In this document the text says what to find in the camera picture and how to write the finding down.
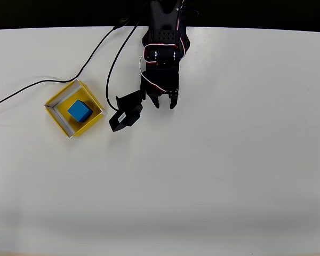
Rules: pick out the black webcam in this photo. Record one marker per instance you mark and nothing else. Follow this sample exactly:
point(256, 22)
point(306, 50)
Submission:
point(126, 112)

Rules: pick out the blue cube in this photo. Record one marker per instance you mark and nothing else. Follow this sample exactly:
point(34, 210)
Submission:
point(79, 110)

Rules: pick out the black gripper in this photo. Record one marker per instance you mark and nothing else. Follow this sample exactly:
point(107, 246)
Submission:
point(160, 89)

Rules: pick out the yellow square tray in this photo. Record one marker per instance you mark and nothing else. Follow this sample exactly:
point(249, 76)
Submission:
point(92, 100)

